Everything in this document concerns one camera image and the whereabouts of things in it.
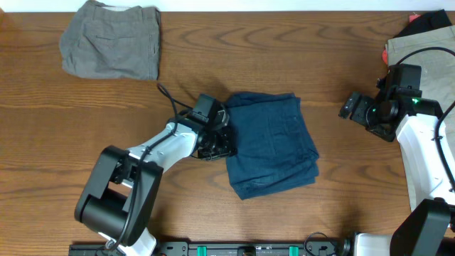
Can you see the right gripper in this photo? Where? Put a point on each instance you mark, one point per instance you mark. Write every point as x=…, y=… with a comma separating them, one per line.
x=357, y=109

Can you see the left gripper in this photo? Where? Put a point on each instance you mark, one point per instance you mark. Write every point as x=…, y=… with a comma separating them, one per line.
x=220, y=144

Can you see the navy blue shorts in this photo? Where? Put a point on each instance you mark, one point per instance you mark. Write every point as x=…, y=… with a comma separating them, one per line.
x=275, y=151

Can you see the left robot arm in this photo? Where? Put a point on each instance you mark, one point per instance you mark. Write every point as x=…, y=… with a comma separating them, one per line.
x=119, y=195

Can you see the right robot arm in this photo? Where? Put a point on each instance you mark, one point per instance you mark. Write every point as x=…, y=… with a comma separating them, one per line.
x=423, y=231

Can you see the beige khaki shorts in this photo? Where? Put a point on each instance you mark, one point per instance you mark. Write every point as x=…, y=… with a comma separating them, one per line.
x=437, y=71

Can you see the black garment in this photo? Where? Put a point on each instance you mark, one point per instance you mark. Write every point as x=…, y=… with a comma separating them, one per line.
x=425, y=22

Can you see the folded grey shorts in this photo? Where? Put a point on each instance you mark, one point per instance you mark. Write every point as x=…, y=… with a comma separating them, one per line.
x=110, y=42

